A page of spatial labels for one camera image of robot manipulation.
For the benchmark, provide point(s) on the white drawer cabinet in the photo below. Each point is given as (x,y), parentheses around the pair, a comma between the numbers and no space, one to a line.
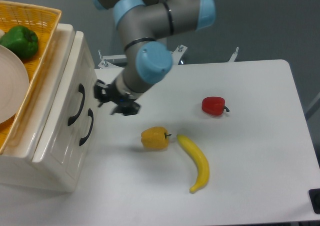
(16,162)

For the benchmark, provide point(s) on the black lower drawer handle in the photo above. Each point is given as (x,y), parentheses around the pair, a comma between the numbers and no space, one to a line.
(90,114)

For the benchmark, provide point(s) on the pink plate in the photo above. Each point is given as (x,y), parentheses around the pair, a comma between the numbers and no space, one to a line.
(14,84)

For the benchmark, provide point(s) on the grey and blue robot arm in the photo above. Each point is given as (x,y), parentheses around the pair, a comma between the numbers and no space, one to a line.
(141,25)

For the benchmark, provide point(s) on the yellow bell pepper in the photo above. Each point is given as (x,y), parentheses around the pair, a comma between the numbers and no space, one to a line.
(156,138)

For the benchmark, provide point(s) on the white round vegetable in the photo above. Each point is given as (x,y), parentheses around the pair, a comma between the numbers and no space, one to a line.
(1,33)

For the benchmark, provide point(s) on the red bell pepper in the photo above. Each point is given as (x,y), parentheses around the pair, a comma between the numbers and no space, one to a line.
(214,106)

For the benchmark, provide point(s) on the yellow woven basket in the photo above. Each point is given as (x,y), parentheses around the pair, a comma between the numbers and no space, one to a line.
(43,21)

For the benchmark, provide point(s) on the black corner object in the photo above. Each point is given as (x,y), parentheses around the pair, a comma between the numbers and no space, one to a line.
(314,195)

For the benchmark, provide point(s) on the white metal table bracket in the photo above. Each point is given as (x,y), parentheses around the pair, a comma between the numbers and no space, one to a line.
(178,55)
(113,61)
(234,55)

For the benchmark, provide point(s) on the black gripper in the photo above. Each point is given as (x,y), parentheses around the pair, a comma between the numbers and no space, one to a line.
(109,93)

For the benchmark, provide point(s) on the green bell pepper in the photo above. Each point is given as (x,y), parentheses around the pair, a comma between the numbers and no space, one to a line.
(22,41)

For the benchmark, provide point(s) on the white top drawer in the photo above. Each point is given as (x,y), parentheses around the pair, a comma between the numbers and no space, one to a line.
(58,158)

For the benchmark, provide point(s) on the yellow banana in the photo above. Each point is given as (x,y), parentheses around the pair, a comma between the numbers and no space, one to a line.
(200,160)

